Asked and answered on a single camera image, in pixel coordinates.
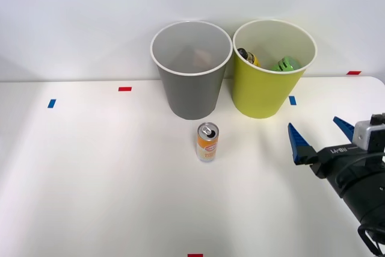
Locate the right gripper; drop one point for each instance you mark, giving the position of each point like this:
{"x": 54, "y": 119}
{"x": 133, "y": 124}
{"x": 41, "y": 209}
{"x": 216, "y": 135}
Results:
{"x": 337, "y": 160}

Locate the yellow plastic bottle black cap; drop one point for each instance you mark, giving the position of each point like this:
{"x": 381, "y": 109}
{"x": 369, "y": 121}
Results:
{"x": 251, "y": 58}

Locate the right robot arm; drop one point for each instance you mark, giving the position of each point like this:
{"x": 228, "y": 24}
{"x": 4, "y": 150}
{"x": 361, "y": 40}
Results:
{"x": 370, "y": 196}

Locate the yellow-green plastic waste bin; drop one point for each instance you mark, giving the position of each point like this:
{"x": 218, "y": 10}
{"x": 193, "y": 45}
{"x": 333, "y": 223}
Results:
{"x": 258, "y": 94}

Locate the green plastic bottle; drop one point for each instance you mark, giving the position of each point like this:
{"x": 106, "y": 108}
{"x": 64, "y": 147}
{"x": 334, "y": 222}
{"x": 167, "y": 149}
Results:
{"x": 285, "y": 64}

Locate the orange and white drink can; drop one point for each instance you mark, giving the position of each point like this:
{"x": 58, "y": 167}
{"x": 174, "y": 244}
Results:
{"x": 207, "y": 148}

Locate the grey plastic waste bin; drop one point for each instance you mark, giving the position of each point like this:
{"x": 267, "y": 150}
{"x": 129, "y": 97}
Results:
{"x": 192, "y": 94}

